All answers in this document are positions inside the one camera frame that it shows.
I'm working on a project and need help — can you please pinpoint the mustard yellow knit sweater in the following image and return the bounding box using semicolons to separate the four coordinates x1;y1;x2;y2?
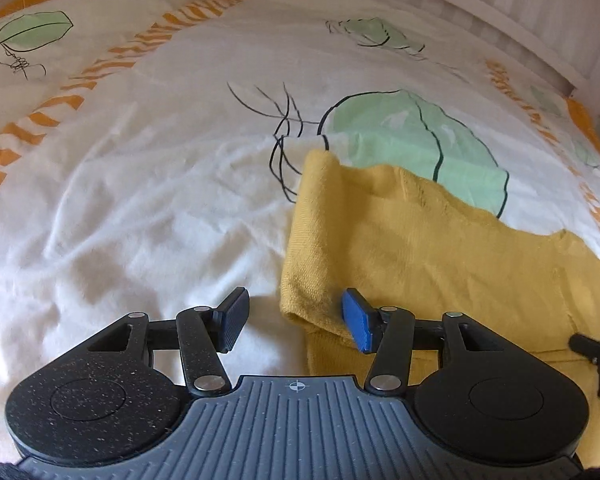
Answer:
280;151;600;466

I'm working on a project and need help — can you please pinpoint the white leaf-print duvet cover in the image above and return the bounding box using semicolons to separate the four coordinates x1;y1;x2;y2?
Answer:
0;0;600;466

